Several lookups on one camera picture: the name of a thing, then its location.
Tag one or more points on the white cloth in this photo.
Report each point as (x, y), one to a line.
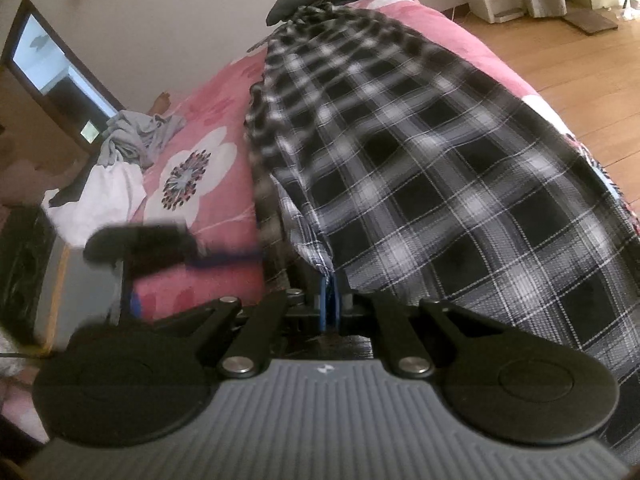
(110, 195)

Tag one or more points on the brown floor mat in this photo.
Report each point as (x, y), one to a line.
(590, 21)

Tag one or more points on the pink floral blanket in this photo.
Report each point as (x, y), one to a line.
(215, 105)

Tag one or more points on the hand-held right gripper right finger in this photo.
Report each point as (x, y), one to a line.
(337, 310)

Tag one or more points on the black glossy cabinet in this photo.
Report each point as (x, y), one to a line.
(25, 270)

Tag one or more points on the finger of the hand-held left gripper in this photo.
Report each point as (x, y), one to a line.
(225, 259)

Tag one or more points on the dark framed mirror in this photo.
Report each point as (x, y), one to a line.
(45, 55)

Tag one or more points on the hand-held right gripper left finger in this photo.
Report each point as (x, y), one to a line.
(323, 310)

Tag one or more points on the brown wooden cabinet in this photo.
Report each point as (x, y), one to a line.
(30, 135)

